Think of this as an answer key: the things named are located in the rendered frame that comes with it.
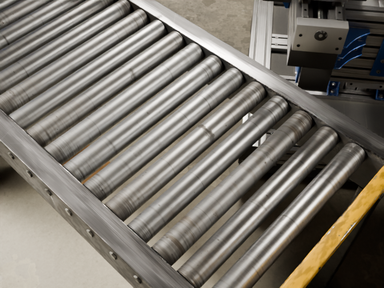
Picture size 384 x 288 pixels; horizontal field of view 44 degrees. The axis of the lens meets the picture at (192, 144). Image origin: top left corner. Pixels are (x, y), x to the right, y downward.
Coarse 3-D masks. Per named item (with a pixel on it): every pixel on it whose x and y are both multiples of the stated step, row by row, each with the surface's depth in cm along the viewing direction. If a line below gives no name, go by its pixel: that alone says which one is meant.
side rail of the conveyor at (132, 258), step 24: (0, 120) 102; (0, 144) 102; (24, 144) 99; (24, 168) 99; (48, 168) 95; (48, 192) 94; (72, 192) 91; (72, 216) 93; (96, 216) 88; (96, 240) 90; (120, 240) 85; (120, 264) 87; (144, 264) 83; (168, 264) 83
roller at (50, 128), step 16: (176, 32) 120; (160, 48) 116; (176, 48) 119; (128, 64) 113; (144, 64) 114; (160, 64) 118; (112, 80) 110; (128, 80) 112; (80, 96) 107; (96, 96) 107; (112, 96) 110; (64, 112) 104; (80, 112) 105; (32, 128) 101; (48, 128) 102; (64, 128) 104
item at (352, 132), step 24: (144, 0) 127; (168, 24) 121; (192, 24) 121; (216, 48) 116; (264, 72) 111; (288, 96) 106; (312, 96) 106; (336, 120) 102; (360, 144) 98; (360, 168) 102
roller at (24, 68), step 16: (96, 16) 124; (112, 16) 125; (80, 32) 120; (96, 32) 123; (48, 48) 116; (64, 48) 118; (16, 64) 113; (32, 64) 114; (48, 64) 117; (0, 80) 110; (16, 80) 112
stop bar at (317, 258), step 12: (372, 180) 90; (372, 192) 89; (360, 204) 87; (372, 204) 87; (348, 216) 86; (360, 216) 86; (336, 228) 84; (348, 228) 84; (324, 240) 83; (336, 240) 83; (312, 252) 82; (324, 252) 82; (300, 264) 80; (312, 264) 80; (324, 264) 82; (300, 276) 79; (312, 276) 79
